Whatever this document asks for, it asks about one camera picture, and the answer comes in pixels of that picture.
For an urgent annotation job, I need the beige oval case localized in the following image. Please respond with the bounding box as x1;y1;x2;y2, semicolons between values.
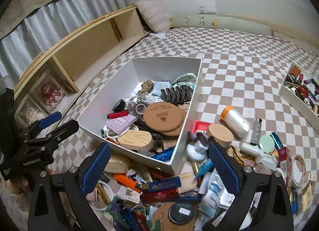
103;155;131;174

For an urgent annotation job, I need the dark red printed lighter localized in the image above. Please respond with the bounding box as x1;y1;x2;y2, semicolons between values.
140;188;180;203

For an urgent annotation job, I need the white wall switch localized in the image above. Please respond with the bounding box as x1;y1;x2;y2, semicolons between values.
198;6;216;15

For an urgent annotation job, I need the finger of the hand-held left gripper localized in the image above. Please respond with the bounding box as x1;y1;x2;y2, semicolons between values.
19;111;62;142
25;119;80;158

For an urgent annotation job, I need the checkered bedsheet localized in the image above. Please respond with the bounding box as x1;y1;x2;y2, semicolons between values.
50;27;319;231

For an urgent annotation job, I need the white bangle ring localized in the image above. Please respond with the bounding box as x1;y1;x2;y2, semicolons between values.
106;127;130;140

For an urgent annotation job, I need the red doll display case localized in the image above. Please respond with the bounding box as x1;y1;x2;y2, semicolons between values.
32;73;69;112

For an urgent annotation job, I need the dark blue gold-print lighter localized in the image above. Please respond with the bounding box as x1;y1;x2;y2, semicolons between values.
142;176;180;193

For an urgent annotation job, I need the heap of small colourful trinkets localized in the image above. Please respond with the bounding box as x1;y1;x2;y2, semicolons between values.
284;66;319;114

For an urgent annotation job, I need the beige foam wedge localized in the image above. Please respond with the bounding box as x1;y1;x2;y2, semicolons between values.
178;172;200;194

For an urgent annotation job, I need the small black case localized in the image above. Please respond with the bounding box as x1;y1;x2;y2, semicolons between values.
113;99;128;112

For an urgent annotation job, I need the person's left hand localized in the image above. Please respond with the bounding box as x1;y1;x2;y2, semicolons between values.
6;178;28;194

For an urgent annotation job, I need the wooden oval brush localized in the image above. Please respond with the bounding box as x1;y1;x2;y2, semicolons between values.
117;130;153;152

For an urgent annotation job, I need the wooden bedside shelf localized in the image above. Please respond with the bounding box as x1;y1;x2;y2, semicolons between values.
14;5;150;94

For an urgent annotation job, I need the brown hair claw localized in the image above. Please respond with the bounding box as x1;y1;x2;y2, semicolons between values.
161;85;193;103

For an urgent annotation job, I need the red patterned box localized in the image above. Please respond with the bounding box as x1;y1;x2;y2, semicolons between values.
278;146;292;179

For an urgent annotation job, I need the white headboard panel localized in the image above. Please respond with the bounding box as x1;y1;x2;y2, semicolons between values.
212;0;319;32

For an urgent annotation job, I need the black round compact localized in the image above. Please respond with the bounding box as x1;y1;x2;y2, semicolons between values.
168;201;195;226

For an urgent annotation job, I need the green bolster pillow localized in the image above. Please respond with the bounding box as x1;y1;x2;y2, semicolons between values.
171;16;275;37

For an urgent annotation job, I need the braided rope knot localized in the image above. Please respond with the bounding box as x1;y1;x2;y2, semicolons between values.
141;80;153;94

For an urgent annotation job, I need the white shallow box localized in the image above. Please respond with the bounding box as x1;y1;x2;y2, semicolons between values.
279;63;319;118

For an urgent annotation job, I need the wooden lid jar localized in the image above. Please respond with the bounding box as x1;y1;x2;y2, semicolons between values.
207;123;235;147

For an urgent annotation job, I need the clear grey lighter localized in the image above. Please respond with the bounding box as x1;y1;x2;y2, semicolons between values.
250;118;263;146

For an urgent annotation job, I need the orange utility knife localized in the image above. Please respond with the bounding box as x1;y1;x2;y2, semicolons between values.
114;174;137;193

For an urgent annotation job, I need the blue pen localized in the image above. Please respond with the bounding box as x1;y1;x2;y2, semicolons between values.
290;187;299;215

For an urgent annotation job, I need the white fluffy pillow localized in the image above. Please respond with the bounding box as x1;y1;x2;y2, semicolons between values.
137;0;171;33

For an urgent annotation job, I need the orange patterned lighter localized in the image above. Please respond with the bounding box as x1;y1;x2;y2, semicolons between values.
132;208;150;231

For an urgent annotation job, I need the grey curtain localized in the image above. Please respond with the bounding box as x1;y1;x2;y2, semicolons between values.
0;0;127;79

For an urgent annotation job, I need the purple card packet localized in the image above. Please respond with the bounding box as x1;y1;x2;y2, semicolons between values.
105;117;137;134

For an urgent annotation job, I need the white cardboard box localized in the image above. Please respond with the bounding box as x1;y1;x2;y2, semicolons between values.
76;57;203;175

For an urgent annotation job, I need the dark hair clip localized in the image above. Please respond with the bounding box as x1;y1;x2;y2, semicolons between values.
188;131;212;144

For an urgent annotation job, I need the blue lighter white print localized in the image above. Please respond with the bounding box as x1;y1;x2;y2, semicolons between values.
150;146;175;160

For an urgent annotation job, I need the gold packet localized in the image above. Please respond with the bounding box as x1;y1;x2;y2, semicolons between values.
300;184;313;206

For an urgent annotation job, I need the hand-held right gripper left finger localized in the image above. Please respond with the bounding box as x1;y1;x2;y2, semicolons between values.
27;143;112;231

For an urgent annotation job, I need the glossy red lighter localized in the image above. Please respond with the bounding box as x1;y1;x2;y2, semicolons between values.
107;111;129;120

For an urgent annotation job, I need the mint round compact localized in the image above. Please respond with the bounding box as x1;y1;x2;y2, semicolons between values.
259;135;276;150

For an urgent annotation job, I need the gold lighter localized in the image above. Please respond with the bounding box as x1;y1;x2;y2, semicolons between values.
96;182;111;205

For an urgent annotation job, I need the green plastic clip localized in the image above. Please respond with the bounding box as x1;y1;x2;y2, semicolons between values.
106;197;130;230

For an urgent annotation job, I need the blue wipe packet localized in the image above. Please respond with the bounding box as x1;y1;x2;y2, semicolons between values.
152;81;171;97

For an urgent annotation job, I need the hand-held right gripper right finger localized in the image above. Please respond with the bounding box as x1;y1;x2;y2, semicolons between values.
209;143;294;231

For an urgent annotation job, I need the white doll display case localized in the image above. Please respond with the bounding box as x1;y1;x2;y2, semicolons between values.
15;94;49;127

